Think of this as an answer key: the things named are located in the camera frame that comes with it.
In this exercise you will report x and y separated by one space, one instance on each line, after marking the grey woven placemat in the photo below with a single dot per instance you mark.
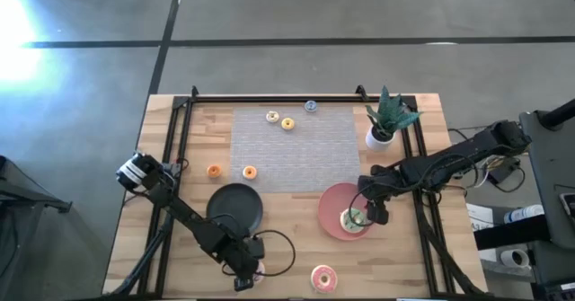
296 153

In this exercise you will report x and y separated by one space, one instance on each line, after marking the green frosted donut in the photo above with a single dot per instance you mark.
350 222

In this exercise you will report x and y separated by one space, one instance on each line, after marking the grey equipment cart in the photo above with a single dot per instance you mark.
554 170

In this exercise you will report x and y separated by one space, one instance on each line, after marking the large pink frosted donut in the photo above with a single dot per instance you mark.
324 278

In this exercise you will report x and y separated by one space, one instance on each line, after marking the white tape roll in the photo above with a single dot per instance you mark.
515 258

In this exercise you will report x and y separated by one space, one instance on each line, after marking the dark grey side stand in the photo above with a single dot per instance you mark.
27 220

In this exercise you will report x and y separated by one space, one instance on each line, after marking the orange frosted donut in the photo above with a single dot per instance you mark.
214 171

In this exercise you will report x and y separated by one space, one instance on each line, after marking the yellow frosted donut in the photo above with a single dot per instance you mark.
288 123

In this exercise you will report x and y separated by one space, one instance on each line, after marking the black aluminium table frame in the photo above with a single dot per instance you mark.
287 99

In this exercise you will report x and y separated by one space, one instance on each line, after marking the white frosted donut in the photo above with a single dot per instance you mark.
272 117

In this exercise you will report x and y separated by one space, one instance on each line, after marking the white and blue bottle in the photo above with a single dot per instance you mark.
524 213

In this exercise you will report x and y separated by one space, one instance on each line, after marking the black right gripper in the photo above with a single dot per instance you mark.
375 188

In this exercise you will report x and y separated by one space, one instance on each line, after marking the white paper box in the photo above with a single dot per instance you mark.
480 216

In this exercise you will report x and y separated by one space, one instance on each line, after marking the blue frosted donut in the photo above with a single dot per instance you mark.
310 106

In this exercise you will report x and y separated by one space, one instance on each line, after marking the green potted plant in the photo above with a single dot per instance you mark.
391 114

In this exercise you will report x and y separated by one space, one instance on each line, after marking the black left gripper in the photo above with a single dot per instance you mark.
242 262

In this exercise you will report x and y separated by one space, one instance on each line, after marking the pink plate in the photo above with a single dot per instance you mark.
332 209

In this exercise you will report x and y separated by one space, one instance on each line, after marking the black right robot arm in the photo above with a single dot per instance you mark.
449 162

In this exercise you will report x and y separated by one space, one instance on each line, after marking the small pink frosted donut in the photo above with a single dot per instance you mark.
260 271

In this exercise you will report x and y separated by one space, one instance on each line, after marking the black plate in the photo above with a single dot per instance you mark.
233 204

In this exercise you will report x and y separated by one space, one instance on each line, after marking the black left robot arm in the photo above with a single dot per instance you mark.
179 206

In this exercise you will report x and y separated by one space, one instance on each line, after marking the orange and white donut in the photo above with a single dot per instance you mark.
250 172

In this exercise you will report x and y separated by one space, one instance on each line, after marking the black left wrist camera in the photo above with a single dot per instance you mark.
257 247

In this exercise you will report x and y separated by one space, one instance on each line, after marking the black shelf bar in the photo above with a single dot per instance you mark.
512 233

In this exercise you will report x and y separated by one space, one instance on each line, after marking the white plant pot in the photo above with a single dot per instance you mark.
376 144

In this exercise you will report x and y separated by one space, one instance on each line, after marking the black power adapter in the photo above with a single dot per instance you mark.
503 171

